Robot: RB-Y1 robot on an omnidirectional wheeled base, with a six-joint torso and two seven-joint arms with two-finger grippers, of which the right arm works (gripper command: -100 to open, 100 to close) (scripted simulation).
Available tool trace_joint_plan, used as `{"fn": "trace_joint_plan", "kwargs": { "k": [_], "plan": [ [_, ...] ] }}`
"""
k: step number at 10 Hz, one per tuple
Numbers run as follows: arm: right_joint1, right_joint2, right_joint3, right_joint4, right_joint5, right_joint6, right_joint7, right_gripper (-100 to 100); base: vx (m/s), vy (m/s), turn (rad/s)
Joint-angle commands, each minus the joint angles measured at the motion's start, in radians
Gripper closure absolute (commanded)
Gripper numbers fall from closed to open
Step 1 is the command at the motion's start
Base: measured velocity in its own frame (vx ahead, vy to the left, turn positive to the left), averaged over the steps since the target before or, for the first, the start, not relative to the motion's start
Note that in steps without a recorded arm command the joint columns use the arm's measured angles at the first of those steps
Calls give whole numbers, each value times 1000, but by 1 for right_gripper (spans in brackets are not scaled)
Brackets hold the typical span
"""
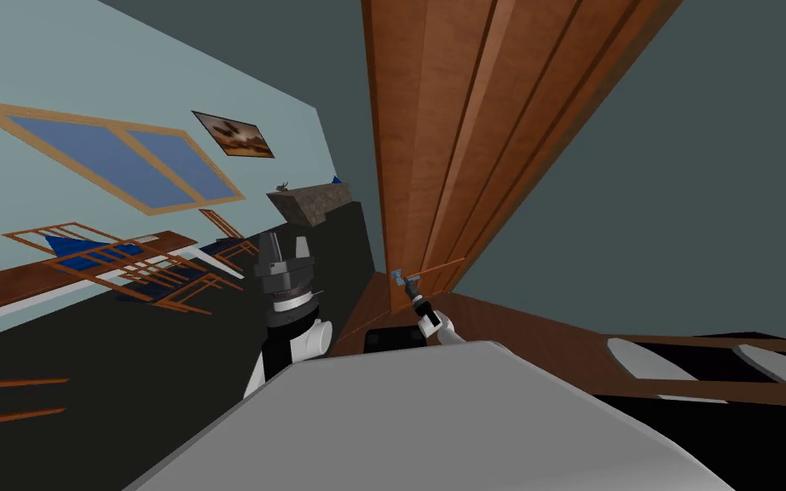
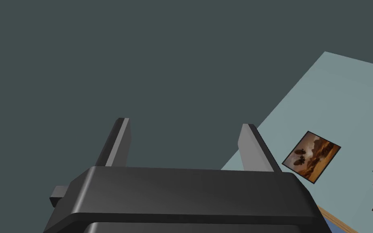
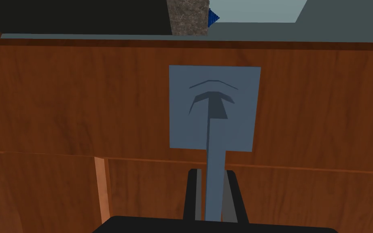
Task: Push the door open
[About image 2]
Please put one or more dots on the framed orange landscape picture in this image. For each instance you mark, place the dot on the framed orange landscape picture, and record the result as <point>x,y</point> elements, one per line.
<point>312,157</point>

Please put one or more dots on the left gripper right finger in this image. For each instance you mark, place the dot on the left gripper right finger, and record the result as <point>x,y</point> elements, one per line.
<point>254,152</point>

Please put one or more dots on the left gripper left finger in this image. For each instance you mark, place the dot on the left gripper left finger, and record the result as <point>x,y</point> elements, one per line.
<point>117,145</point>

